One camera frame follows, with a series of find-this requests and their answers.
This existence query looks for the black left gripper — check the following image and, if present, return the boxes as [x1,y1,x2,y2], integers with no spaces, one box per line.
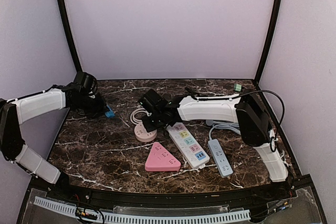
[73,92,109,120]

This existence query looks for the blue square plug adapter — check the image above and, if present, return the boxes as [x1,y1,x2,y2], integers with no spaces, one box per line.
[105,105,115,118]

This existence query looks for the round pink power socket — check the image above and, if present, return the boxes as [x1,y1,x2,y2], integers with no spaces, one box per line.
[134,123,158,143]

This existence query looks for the pink triangular power socket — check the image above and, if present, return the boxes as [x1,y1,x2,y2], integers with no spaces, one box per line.
[145,142,181,172]

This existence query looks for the white multi-socket power strip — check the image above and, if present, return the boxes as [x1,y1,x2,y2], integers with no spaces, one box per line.
[166,123,210,169]

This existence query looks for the light blue power strip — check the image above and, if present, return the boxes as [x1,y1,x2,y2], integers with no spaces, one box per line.
[208,139,233,178]

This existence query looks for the green charger adapter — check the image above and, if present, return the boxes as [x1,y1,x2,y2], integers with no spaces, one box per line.
[234,83,243,92]

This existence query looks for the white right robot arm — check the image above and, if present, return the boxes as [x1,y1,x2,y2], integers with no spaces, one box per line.
[138,89,289,200]

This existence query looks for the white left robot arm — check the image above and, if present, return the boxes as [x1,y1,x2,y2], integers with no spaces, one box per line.
[1,85,109,201]

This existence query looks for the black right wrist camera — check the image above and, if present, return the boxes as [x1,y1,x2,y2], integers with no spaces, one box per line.
[138,89,167,113]

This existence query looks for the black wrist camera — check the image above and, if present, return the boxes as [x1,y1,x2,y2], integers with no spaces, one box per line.
[73,71,97,94]
[138,89,167,113]

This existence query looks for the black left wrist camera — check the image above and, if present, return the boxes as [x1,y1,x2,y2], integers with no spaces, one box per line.
[73,71,97,94]

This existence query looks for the white coiled round-socket cable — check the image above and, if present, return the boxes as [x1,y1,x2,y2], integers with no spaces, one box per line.
[130,108,148,125]

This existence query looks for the white slotted cable tray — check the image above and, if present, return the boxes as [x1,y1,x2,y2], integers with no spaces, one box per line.
[33,196,250,224]

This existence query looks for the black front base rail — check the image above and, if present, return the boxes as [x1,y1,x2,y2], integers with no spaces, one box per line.
[16,175,327,223]

